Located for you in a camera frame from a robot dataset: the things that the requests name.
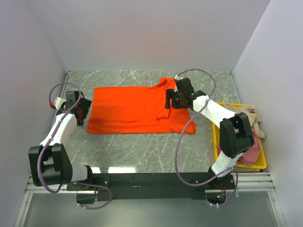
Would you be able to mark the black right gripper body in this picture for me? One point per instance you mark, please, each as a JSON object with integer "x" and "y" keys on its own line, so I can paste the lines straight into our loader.
{"x": 178, "y": 101}

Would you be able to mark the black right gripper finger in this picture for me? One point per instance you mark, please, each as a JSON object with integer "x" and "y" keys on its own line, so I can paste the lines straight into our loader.
{"x": 170, "y": 93}
{"x": 169, "y": 103}

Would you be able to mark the orange t shirt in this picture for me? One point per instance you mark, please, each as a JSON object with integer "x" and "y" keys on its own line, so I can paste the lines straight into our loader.
{"x": 137, "y": 109}

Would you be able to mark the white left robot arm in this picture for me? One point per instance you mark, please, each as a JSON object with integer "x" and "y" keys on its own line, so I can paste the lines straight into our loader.
{"x": 55, "y": 166}

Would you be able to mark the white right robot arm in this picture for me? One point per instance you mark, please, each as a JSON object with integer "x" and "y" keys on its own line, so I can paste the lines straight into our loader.
{"x": 235, "y": 132}

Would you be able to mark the beige t shirt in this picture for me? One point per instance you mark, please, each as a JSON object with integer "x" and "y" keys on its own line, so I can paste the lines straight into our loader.
{"x": 254, "y": 119}

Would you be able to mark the black base crossbar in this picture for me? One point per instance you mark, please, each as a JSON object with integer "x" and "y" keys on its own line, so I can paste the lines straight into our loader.
{"x": 145, "y": 186}

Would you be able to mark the pink t shirt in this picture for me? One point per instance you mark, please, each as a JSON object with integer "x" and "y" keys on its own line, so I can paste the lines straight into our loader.
{"x": 253, "y": 156}

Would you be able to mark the yellow plastic bin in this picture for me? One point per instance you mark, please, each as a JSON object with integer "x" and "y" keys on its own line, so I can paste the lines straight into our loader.
{"x": 262, "y": 152}

